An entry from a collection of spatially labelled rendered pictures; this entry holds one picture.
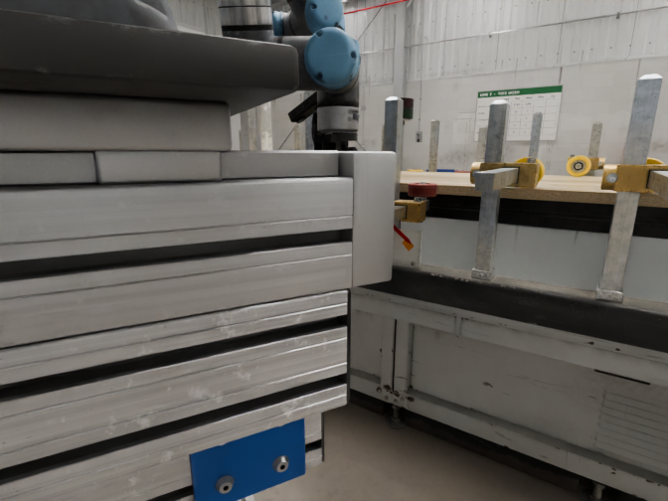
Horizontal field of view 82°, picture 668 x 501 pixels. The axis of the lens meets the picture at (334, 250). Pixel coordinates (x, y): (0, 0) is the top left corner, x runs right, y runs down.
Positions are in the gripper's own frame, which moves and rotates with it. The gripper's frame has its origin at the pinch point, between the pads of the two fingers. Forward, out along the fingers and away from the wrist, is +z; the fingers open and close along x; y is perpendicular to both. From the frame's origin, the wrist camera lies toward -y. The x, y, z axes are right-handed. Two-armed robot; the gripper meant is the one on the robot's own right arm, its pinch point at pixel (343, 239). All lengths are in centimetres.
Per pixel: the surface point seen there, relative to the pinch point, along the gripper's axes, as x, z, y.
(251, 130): -53, -23, -30
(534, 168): 29.6, -13.5, -27.5
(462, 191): 10, -6, -49
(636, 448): 60, 60, -53
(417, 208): 4.4, -3.2, -27.5
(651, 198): 52, -7, -49
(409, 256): 3.0, 9.6, -27.6
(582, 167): 36, -11, -114
